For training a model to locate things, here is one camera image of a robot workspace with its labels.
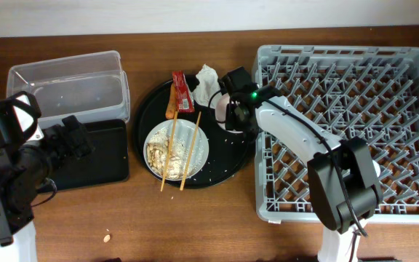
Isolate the grey plate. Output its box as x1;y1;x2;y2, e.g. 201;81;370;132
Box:
143;119;210;181

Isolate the white tissue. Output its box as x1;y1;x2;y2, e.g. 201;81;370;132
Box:
192;64;221;109

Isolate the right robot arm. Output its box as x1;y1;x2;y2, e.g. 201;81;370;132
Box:
226;83;383;261

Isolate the clear plastic bin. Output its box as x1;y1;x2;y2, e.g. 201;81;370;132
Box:
6;50;130;129

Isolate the grey dishwasher rack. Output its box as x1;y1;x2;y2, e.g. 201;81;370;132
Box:
252;45;419;224

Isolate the peanut shells pile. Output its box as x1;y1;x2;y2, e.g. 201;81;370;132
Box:
146;143;183;179

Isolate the peanut on table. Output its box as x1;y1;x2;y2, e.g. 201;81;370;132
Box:
103;234;111;243

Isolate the rice pile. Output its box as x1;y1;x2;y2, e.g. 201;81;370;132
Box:
145;128;188;180

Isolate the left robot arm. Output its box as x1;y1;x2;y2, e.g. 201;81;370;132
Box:
0;91;95;261

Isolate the black rectangular tray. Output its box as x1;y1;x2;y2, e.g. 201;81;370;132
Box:
52;119;129;191

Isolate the orange carrot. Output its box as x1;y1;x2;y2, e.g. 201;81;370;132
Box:
165;84;177;119

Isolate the red snack wrapper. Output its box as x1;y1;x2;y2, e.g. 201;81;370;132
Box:
172;71;195;113

